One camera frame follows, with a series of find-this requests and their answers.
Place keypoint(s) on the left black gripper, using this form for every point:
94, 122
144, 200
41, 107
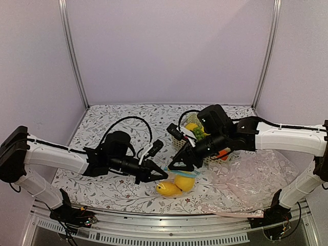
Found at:
144, 173

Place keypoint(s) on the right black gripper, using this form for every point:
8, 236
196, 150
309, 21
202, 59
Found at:
184, 154

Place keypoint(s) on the yellow mango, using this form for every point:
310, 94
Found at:
168, 189

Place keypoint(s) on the yellow lemon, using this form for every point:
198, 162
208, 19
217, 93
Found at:
184, 183

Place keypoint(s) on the clear zip top bag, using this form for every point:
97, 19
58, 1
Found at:
173, 173

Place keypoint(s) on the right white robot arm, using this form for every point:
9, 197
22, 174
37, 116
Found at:
254, 133

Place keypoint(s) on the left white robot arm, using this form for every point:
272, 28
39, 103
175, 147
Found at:
20, 150

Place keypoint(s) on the green grape bunch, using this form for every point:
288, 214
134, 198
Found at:
198, 133

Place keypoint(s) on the floral table cloth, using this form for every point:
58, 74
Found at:
114, 192

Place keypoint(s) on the orange fruit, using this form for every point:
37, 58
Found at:
223, 155

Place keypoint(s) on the crumpled clear plastic sheet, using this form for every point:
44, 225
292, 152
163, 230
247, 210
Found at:
244, 186

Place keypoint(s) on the front aluminium rail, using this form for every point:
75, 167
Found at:
127, 228

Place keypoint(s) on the right aluminium frame post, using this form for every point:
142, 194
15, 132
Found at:
268, 53

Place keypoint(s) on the aluminium frame post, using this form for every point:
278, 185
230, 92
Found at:
71, 51
268, 53

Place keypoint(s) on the left aluminium frame post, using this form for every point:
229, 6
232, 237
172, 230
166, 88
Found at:
71, 51

